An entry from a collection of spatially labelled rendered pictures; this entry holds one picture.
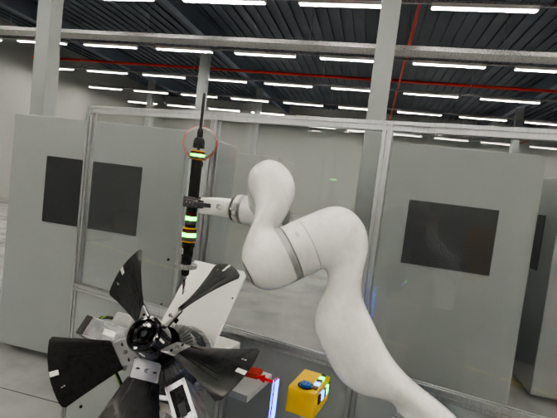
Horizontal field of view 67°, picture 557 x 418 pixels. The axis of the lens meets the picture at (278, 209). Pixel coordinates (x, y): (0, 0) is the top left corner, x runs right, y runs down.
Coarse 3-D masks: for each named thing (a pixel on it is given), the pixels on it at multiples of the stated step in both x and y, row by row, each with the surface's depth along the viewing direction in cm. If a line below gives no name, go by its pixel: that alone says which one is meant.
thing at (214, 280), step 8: (224, 264) 153; (216, 272) 151; (224, 272) 146; (232, 272) 143; (208, 280) 148; (216, 280) 143; (224, 280) 140; (232, 280) 138; (200, 288) 148; (208, 288) 140; (216, 288) 138; (192, 296) 142; (200, 296) 138; (184, 304) 139
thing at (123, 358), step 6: (114, 342) 136; (120, 342) 136; (126, 342) 136; (114, 348) 136; (120, 348) 136; (126, 348) 136; (120, 354) 137; (126, 354) 137; (132, 354) 137; (120, 360) 137; (126, 360) 137; (132, 360) 137
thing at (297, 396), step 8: (304, 376) 149; (312, 376) 150; (320, 376) 150; (296, 384) 142; (312, 384) 144; (320, 384) 144; (288, 392) 141; (296, 392) 140; (304, 392) 138; (312, 392) 138; (320, 392) 141; (288, 400) 141; (296, 400) 140; (304, 400) 138; (312, 400) 137; (288, 408) 141; (296, 408) 140; (304, 408) 139; (312, 408) 137; (320, 408) 144; (304, 416) 139; (312, 416) 138
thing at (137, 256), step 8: (136, 256) 154; (128, 264) 156; (136, 264) 152; (120, 272) 158; (128, 272) 154; (136, 272) 150; (120, 280) 157; (128, 280) 152; (136, 280) 149; (112, 288) 159; (120, 288) 156; (128, 288) 151; (136, 288) 147; (112, 296) 159; (120, 296) 155; (128, 296) 151; (136, 296) 146; (120, 304) 155; (128, 304) 150; (136, 304) 146; (128, 312) 151; (136, 312) 146; (136, 320) 146
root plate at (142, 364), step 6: (138, 360) 131; (144, 360) 132; (138, 366) 130; (144, 366) 131; (150, 366) 132; (156, 366) 133; (132, 372) 128; (138, 372) 129; (144, 372) 130; (150, 372) 131; (138, 378) 128; (144, 378) 129; (150, 378) 130; (156, 378) 131
